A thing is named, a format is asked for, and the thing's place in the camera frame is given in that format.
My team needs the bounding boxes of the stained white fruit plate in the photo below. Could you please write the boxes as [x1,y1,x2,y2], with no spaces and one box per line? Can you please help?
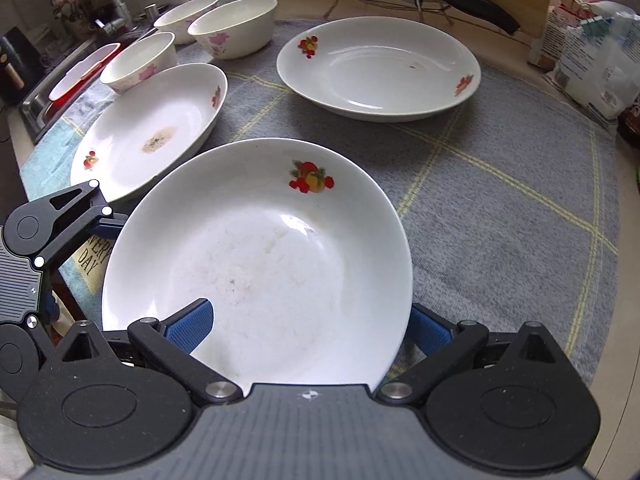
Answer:
[70,63,229,203]

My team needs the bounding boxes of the white floral bowl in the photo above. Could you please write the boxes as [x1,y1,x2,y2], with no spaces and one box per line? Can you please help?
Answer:
[100,32,178,94]
[154,0,220,46]

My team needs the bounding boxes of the white bowl pink flower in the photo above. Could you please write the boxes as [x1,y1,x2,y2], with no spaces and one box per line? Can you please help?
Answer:
[188,0,278,61]

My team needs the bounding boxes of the teal happy everyday mat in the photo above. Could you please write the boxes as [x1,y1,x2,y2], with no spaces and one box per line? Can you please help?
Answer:
[20,81,117,324]

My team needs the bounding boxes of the grey checked cloth mat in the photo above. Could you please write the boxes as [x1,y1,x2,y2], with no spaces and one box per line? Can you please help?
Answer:
[207,21,620,382]

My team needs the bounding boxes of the red white sink basin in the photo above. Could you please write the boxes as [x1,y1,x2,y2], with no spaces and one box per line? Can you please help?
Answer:
[48,42,122,106]

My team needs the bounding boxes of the chrome sink faucet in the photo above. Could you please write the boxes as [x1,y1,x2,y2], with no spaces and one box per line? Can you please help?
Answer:
[73,0,134,36]

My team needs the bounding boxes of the white clipped food bags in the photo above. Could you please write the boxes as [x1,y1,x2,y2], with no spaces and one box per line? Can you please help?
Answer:
[528,1,639,124]

